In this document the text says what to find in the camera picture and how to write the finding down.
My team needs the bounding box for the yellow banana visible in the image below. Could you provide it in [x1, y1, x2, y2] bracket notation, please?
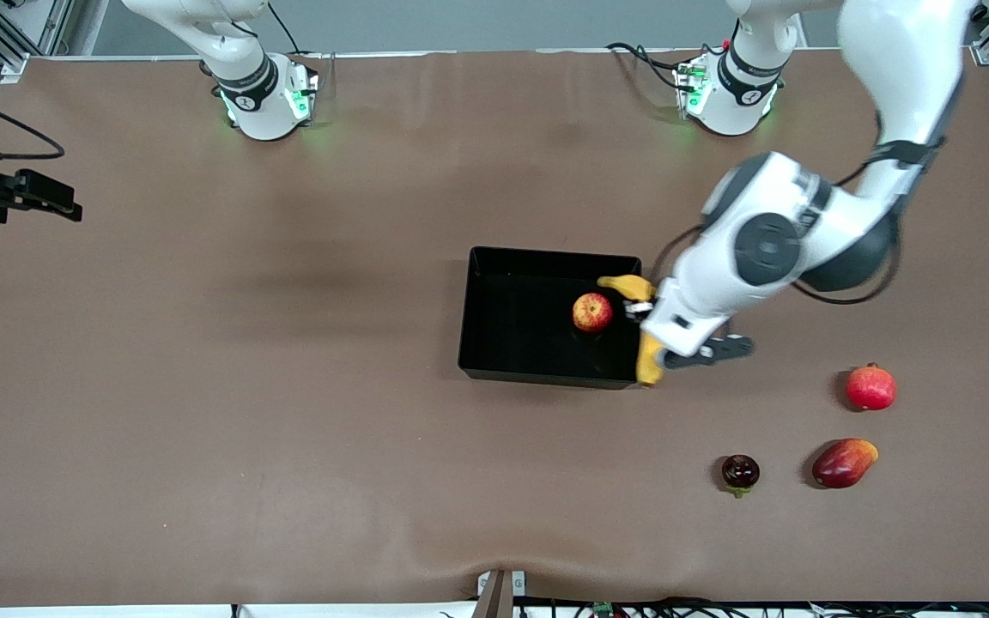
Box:
[597, 275, 669, 388]

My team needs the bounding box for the red yellow apple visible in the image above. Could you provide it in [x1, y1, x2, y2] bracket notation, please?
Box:
[572, 293, 614, 334]

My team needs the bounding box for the black rectangular plastic box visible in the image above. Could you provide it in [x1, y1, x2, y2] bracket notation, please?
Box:
[458, 246, 644, 391]

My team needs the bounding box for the dark purple mangosteen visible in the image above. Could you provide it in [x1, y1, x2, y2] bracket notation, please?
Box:
[721, 454, 761, 499]

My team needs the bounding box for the red pomegranate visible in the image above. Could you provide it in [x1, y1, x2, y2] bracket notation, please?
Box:
[844, 364, 898, 412]

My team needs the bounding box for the red yellow mango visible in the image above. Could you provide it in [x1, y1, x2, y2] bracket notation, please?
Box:
[811, 438, 879, 490]

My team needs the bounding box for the brown table mat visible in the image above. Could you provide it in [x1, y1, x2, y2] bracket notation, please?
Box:
[0, 49, 989, 606]

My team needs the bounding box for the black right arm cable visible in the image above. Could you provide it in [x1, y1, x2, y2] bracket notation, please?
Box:
[0, 84, 66, 164]

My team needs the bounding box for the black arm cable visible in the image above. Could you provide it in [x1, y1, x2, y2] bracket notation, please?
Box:
[649, 112, 946, 306]
[0, 84, 66, 164]

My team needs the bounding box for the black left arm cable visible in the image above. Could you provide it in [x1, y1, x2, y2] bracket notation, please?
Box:
[649, 112, 946, 306]

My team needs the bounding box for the black left base cable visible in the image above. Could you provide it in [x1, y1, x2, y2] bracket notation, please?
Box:
[604, 41, 686, 92]

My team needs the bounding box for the black base cable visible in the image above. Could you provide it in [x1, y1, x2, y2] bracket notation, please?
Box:
[265, 0, 300, 54]
[604, 41, 686, 92]

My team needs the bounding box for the black right base cable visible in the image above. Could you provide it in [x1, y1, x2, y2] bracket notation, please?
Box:
[265, 0, 300, 54]

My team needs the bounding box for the brown post with metal bracket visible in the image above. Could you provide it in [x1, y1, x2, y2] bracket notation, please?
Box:
[476, 568, 527, 618]

